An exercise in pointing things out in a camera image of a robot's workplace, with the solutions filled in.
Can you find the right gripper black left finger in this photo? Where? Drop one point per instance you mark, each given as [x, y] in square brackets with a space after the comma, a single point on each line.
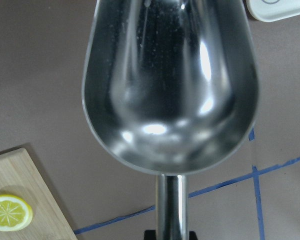
[149, 235]

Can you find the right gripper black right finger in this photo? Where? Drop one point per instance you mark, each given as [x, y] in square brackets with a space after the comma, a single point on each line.
[192, 235]

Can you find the steel ice scoop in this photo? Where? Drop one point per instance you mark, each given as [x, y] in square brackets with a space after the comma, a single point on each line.
[170, 88]

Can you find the yellow lemon slice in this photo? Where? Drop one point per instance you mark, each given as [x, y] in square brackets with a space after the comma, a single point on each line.
[15, 213]

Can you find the wooden cutting board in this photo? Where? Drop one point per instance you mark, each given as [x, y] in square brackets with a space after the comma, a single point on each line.
[20, 177]

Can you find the white bear tray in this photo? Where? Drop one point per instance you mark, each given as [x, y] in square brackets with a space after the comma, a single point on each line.
[273, 10]

